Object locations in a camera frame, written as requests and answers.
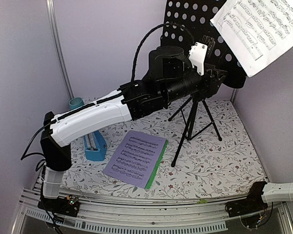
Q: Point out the black music stand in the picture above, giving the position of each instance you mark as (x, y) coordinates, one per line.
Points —
(187, 22)

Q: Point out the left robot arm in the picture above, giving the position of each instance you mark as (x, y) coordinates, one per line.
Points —
(171, 75)

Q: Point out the green paper sheet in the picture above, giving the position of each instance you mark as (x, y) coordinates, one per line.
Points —
(154, 172)

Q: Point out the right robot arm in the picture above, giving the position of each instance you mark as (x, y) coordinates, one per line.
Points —
(276, 117)

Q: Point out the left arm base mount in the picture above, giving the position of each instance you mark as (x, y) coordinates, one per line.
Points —
(68, 205)

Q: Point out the teal cylinder cup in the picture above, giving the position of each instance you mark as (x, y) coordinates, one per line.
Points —
(76, 103)

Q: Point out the white sheet music page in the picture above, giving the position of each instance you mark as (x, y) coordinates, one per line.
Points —
(258, 32)

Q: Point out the aluminium frame post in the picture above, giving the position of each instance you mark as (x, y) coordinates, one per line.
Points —
(234, 95)
(56, 38)

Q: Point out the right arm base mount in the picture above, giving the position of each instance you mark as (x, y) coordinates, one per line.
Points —
(252, 203)

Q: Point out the floral table mat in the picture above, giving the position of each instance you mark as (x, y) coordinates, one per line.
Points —
(219, 162)

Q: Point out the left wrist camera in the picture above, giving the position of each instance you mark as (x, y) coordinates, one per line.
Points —
(199, 51)

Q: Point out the left aluminium frame post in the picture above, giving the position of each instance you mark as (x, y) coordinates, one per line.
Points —
(56, 38)

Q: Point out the right aluminium frame post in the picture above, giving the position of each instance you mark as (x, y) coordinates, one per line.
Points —
(234, 95)

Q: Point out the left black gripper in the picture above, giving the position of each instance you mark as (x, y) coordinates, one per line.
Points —
(213, 81)

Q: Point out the purple paper sheet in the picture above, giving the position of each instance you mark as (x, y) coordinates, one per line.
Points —
(134, 159)

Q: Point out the aluminium front rail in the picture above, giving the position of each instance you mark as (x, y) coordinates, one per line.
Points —
(103, 214)

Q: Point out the blue metronome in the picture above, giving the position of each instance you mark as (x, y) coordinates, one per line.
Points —
(95, 146)

